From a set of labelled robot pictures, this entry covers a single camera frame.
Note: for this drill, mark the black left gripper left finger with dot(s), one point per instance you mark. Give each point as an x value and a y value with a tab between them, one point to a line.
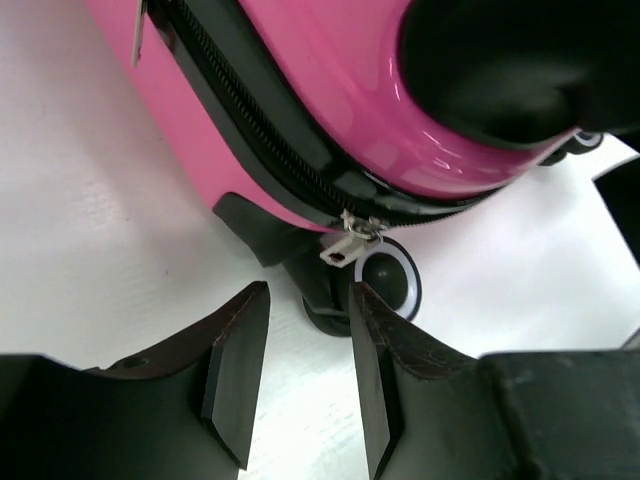
183	408

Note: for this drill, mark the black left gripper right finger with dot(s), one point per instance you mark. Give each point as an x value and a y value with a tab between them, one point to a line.
431	412

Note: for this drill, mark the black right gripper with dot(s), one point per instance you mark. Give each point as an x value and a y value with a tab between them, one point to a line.
619	189

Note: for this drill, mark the pink hard-shell suitcase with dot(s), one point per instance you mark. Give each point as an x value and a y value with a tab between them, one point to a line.
293	122

